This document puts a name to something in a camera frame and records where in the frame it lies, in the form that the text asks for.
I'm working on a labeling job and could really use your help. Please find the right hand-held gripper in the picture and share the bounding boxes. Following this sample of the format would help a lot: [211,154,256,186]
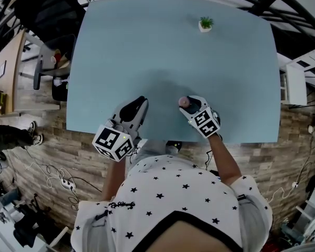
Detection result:
[178,95,223,139]

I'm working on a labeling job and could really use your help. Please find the person's right forearm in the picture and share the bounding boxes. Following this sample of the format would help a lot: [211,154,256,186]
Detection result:
[207,134,243,186]

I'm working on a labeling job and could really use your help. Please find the grey office chair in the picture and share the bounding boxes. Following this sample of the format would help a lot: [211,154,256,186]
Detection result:
[33,34,77,90]

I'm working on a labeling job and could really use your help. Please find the white shelf cabinet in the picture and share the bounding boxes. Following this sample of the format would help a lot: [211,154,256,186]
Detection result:
[279,49,315,106]

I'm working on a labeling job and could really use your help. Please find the white power strip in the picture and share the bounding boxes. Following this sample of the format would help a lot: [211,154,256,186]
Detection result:
[60,177,77,191]

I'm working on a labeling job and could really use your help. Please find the black office chair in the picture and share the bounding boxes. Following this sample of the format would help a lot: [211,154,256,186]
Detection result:
[14,0,87,60]

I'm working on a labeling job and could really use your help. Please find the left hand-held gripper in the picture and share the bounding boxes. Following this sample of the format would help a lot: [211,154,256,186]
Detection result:
[91,96,150,163]

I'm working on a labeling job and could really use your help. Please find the small potted green plant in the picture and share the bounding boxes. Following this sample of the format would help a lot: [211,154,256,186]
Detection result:
[198,16,215,33]

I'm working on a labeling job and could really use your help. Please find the wooden side desk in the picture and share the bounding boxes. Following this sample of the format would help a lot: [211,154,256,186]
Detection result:
[0,30,27,120]

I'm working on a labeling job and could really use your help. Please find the person's left forearm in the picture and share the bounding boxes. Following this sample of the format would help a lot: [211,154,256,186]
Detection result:
[101,156,129,202]

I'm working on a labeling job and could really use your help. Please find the person's grey trousers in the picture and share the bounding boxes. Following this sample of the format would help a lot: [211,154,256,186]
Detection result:
[127,139,186,173]

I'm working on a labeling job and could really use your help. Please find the white cable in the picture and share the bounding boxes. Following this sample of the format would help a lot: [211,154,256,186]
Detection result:
[23,151,69,188]

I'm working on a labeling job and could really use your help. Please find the white star-print shirt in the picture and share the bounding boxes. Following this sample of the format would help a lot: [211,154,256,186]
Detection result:
[70,153,274,252]

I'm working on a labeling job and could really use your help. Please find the black waste bin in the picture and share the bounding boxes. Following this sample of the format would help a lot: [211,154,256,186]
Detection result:
[51,76,69,102]

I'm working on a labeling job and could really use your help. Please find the person's black shoe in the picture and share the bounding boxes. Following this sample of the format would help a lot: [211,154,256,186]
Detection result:
[165,140,184,156]

